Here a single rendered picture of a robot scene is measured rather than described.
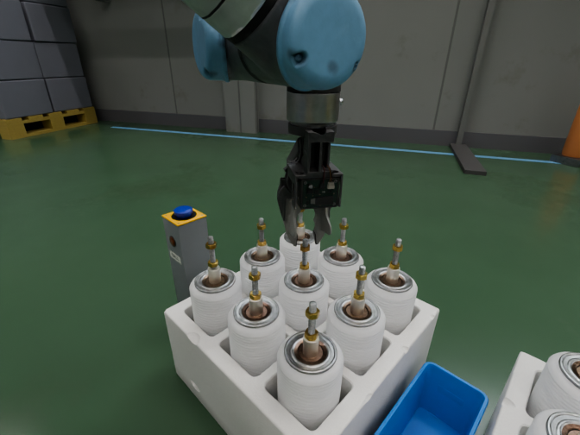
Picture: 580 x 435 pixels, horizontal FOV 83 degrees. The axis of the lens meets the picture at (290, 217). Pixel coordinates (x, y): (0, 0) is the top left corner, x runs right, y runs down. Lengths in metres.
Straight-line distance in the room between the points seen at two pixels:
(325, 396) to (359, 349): 0.10
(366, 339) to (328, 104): 0.35
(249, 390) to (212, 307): 0.16
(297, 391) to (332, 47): 0.41
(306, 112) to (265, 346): 0.36
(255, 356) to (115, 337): 0.49
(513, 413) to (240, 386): 0.39
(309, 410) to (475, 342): 0.56
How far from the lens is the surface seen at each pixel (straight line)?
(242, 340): 0.55
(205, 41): 0.40
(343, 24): 0.29
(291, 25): 0.27
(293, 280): 0.62
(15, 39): 3.70
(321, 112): 0.46
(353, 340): 0.55
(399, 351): 0.63
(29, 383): 0.96
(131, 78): 3.87
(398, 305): 0.64
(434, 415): 0.79
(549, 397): 0.62
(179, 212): 0.74
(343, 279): 0.68
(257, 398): 0.55
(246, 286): 0.70
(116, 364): 0.90
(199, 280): 0.64
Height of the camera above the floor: 0.63
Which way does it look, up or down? 26 degrees down
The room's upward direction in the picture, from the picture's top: 1 degrees clockwise
